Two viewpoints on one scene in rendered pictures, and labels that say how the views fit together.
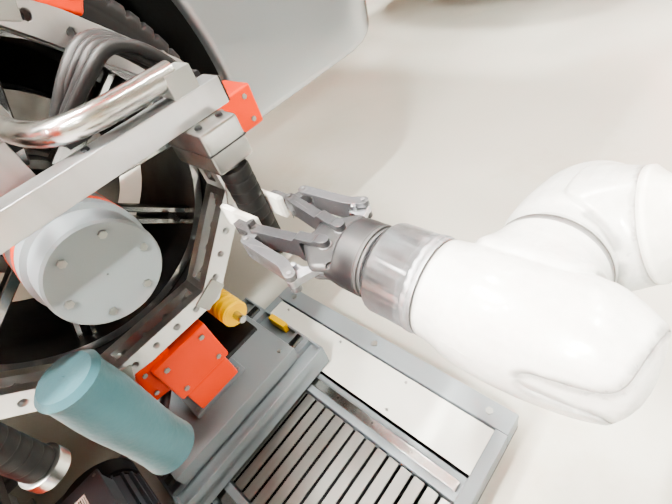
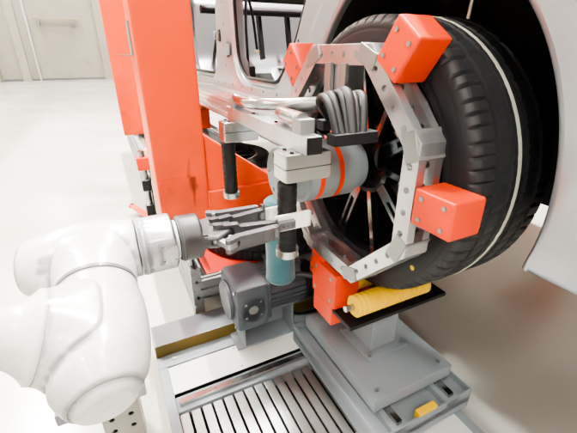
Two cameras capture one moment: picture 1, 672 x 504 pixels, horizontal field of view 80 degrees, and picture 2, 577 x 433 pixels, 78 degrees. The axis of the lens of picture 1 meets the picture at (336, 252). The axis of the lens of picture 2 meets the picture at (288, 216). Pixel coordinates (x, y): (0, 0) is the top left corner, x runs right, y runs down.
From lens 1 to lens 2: 0.73 m
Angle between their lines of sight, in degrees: 79
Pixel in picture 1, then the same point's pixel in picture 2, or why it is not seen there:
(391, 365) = not seen: outside the picture
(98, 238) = not seen: hidden behind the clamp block
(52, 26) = (379, 81)
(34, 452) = (227, 184)
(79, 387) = (268, 202)
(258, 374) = (359, 369)
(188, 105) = (293, 138)
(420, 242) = (144, 221)
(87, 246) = not seen: hidden behind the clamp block
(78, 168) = (265, 124)
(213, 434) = (324, 336)
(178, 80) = (294, 124)
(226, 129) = (280, 159)
